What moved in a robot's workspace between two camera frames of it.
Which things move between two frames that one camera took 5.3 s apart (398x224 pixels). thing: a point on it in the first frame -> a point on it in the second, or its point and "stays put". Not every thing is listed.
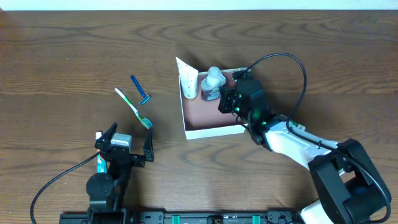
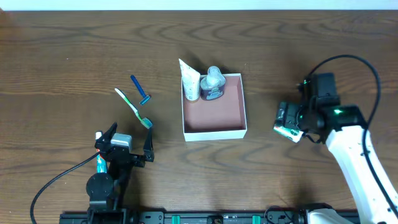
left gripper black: x=125 y=155 stays put
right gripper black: x=226 y=101 -> x=283 y=115
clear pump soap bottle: x=210 y=86 stays put
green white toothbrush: x=145 y=122 stays put
